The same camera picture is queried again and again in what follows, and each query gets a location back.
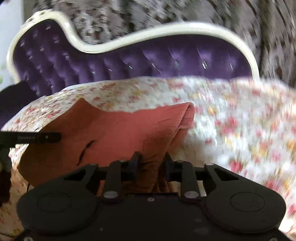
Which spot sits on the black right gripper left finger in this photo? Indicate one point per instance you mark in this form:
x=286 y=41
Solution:
x=119 y=172

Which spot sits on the red pants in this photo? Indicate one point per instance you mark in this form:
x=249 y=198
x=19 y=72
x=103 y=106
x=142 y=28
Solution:
x=94 y=136

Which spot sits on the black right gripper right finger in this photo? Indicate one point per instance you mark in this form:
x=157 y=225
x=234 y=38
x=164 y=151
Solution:
x=184 y=173

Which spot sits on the grey damask curtain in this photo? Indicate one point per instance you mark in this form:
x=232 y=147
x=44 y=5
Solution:
x=268 y=27

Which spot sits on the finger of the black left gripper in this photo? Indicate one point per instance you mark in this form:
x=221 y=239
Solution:
x=11 y=139

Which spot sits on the purple tufted white-framed headboard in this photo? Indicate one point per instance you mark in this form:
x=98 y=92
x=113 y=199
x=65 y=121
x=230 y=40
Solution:
x=48 y=55

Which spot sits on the floral bed sheet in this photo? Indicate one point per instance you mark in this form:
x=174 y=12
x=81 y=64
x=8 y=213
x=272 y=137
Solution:
x=244 y=125

